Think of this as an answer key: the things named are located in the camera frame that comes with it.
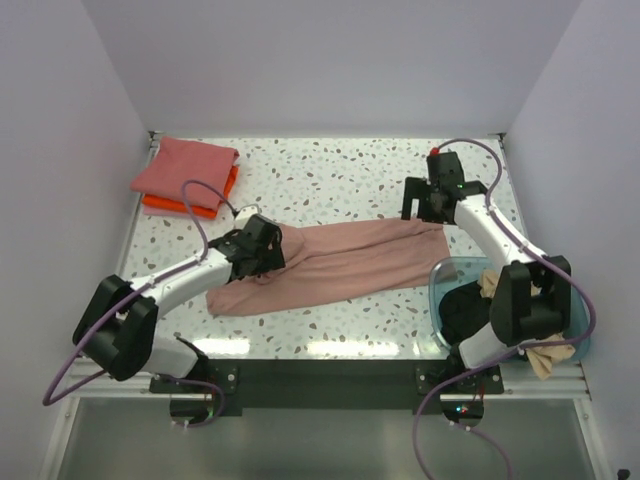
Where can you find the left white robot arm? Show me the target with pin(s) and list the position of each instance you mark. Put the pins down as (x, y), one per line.
(118, 329)

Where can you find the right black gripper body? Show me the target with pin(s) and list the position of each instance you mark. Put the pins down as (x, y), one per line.
(430, 213)

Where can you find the folded salmon pink t-shirt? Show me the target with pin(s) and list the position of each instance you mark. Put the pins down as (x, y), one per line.
(180, 160)

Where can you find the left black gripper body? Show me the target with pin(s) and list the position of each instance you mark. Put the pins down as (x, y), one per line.
(268, 259)

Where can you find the black t-shirt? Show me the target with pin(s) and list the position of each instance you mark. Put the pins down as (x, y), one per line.
(463, 312)

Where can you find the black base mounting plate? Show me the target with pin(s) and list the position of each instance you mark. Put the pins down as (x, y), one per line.
(239, 385)

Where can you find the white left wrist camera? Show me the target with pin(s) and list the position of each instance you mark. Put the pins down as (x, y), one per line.
(245, 213)

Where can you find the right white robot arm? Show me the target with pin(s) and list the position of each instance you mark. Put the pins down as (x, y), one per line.
(500, 242)

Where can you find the beige t-shirt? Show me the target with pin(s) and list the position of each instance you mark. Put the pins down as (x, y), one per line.
(541, 359)

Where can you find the dusty pink printed t-shirt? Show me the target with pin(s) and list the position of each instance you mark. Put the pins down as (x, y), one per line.
(337, 262)

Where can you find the folded orange t-shirt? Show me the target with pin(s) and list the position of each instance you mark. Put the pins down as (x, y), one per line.
(201, 212)

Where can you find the translucent blue plastic bin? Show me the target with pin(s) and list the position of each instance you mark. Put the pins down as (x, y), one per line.
(580, 325)

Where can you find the aluminium front rail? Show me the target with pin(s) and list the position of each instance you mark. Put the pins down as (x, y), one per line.
(514, 380)

